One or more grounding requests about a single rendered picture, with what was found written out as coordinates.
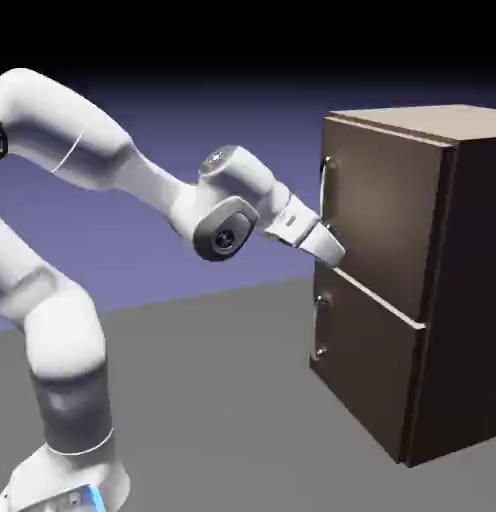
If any long silver door handle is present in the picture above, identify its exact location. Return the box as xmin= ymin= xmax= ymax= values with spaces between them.
xmin=318 ymin=154 xmax=338 ymax=233

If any short brown cabinet door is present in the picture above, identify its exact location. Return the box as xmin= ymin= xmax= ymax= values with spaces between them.
xmin=309 ymin=264 xmax=427 ymax=465

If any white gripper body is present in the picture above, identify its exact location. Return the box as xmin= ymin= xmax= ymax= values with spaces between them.
xmin=299 ymin=220 xmax=347 ymax=268

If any dark brown wooden cabinet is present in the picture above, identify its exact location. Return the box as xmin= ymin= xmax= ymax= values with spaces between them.
xmin=308 ymin=104 xmax=496 ymax=469

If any tall brown cabinet door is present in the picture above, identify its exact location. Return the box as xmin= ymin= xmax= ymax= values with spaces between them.
xmin=314 ymin=116 xmax=457 ymax=324

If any short silver door handle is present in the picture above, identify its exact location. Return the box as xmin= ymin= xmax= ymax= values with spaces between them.
xmin=309 ymin=294 xmax=330 ymax=361

